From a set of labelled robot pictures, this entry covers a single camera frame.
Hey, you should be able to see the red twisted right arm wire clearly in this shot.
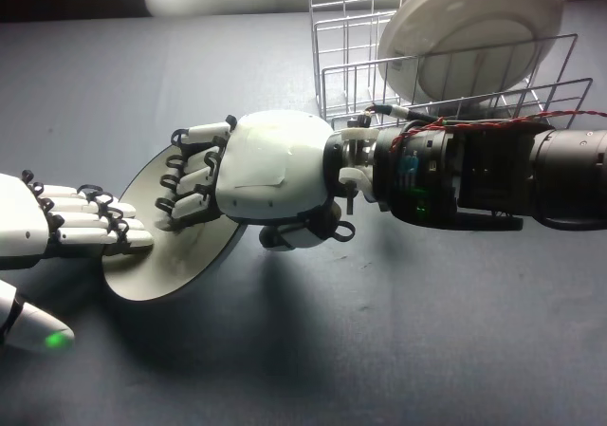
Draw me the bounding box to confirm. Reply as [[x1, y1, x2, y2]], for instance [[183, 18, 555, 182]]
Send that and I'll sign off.
[[388, 109, 607, 155]]

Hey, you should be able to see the grey tablecloth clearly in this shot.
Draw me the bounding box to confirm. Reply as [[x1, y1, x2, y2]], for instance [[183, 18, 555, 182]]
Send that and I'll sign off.
[[0, 0, 607, 426]]

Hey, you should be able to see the wire dish rack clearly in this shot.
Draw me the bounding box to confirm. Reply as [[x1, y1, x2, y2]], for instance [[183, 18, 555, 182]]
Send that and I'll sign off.
[[307, 0, 594, 131]]

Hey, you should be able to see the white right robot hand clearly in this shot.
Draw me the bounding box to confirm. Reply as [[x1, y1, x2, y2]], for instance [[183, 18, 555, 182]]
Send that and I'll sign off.
[[155, 111, 357, 254]]

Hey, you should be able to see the white plate with printed centre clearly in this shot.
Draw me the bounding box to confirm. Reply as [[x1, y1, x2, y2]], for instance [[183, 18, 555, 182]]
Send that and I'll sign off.
[[377, 0, 568, 110]]

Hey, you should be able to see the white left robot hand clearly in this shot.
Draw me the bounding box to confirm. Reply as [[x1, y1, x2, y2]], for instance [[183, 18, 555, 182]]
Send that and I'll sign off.
[[0, 169, 156, 354]]

